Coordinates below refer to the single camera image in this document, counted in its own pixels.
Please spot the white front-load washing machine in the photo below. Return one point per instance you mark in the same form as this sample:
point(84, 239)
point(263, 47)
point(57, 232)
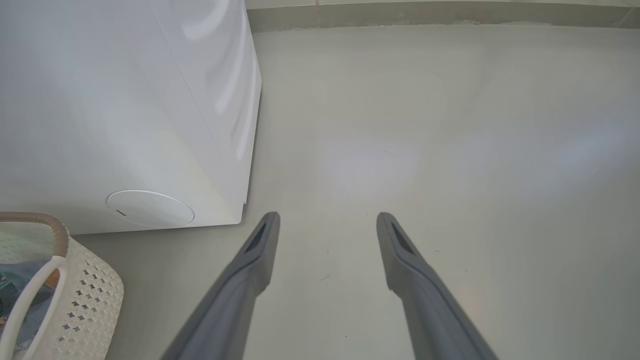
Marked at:
point(100, 100)

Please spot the white perforated laundry basket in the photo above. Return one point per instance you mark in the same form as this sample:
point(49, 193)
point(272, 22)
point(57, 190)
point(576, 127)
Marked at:
point(90, 300)

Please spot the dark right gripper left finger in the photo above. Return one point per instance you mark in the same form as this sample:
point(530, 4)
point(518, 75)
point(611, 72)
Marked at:
point(230, 300)

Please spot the round white filter cover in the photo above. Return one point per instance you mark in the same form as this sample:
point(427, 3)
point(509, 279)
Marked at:
point(150, 209)

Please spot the blue garment with orange print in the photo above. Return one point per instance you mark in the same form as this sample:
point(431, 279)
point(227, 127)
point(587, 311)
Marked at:
point(20, 295)

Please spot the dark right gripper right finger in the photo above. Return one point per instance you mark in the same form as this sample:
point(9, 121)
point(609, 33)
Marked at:
point(430, 300)

